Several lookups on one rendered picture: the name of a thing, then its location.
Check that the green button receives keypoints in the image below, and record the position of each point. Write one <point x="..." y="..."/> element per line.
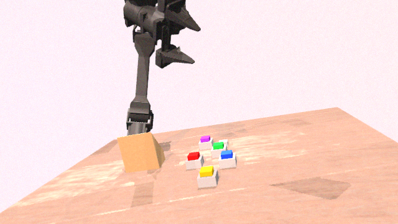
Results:
<point x="217" y="148"/>

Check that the yellow button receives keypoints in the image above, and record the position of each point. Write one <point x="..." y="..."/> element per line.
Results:
<point x="207" y="177"/>

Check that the blue button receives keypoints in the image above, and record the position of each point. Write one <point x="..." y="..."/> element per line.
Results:
<point x="227" y="159"/>

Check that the purple button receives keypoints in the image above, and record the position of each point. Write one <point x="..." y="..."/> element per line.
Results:
<point x="206" y="143"/>

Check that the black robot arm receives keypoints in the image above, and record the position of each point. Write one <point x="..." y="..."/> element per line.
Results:
<point x="139" y="111"/>

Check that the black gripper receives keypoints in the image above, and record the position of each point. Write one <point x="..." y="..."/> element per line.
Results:
<point x="160" y="25"/>

